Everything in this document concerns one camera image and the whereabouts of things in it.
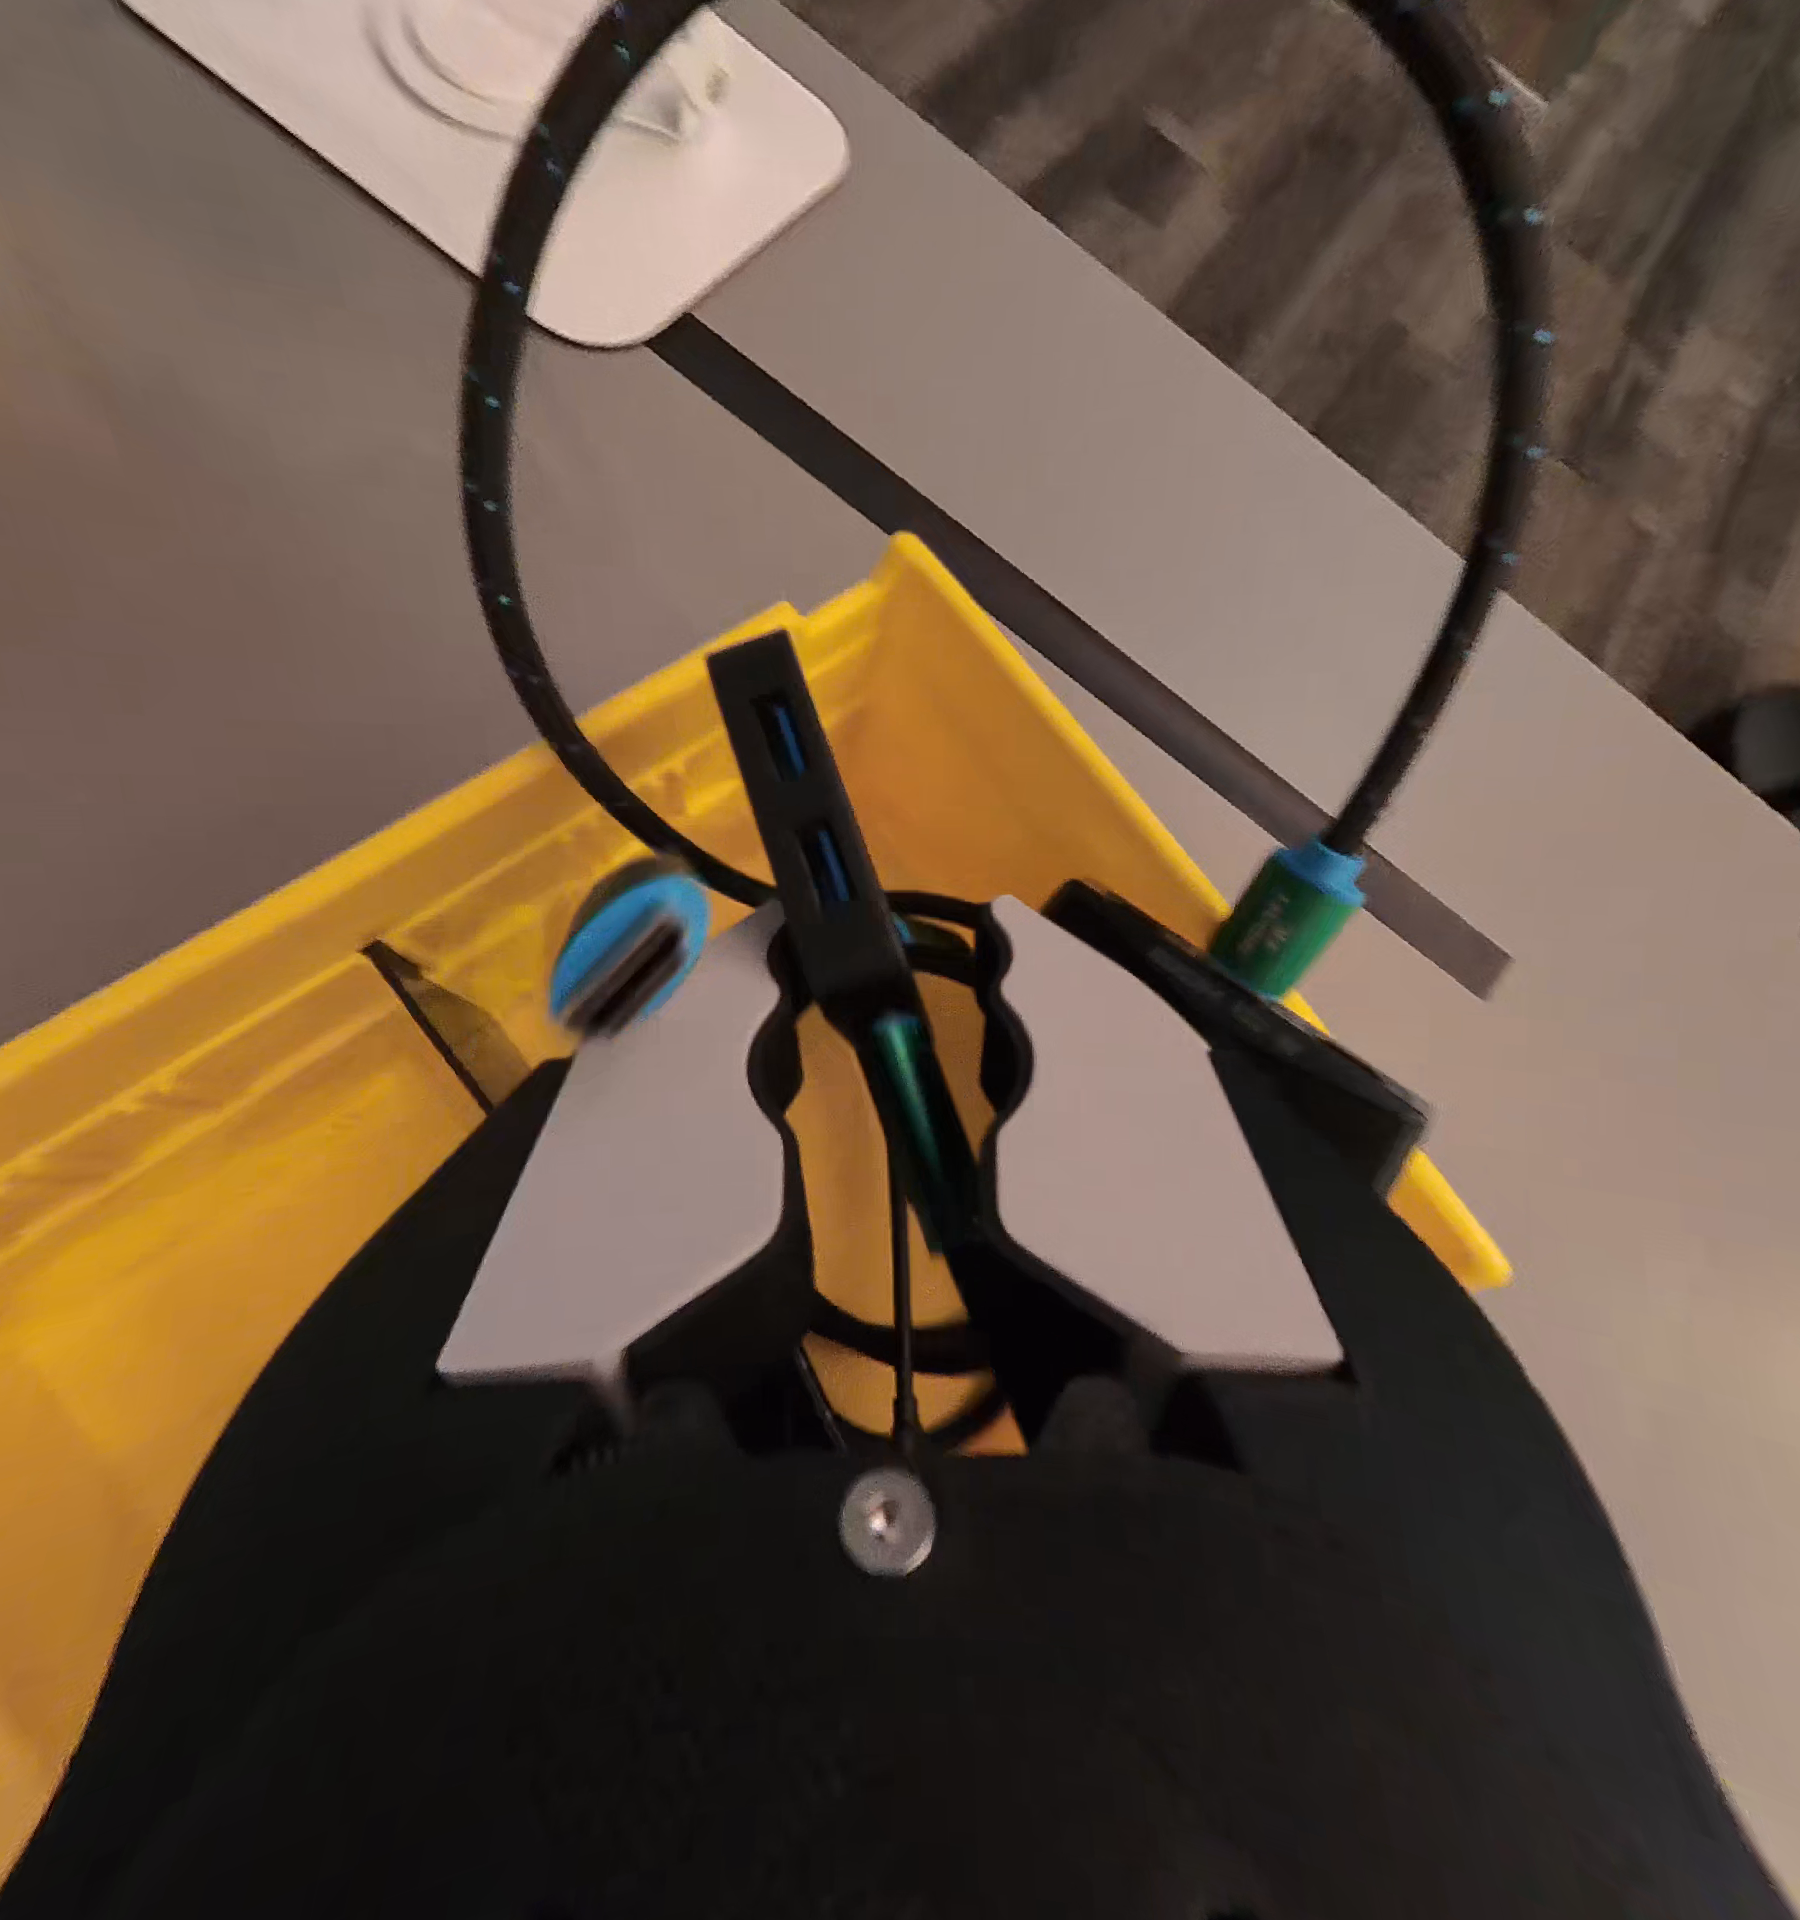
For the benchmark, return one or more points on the dark round object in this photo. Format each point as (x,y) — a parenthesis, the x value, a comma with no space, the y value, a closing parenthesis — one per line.
(1785,757)

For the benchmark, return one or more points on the yellow plastic bin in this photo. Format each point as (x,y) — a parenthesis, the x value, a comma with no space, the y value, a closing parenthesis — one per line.
(239,1139)

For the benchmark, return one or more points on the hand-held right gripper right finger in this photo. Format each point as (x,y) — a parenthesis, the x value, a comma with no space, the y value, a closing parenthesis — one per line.
(1155,1186)

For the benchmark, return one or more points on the black USB hub stick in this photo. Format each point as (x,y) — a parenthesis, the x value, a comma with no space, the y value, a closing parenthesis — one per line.
(854,961)

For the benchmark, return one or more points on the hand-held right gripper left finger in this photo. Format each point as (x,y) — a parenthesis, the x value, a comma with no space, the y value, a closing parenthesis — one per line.
(615,1186)

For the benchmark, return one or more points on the black square HDMI hub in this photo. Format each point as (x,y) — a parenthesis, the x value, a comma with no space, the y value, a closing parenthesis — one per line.
(1343,1102)

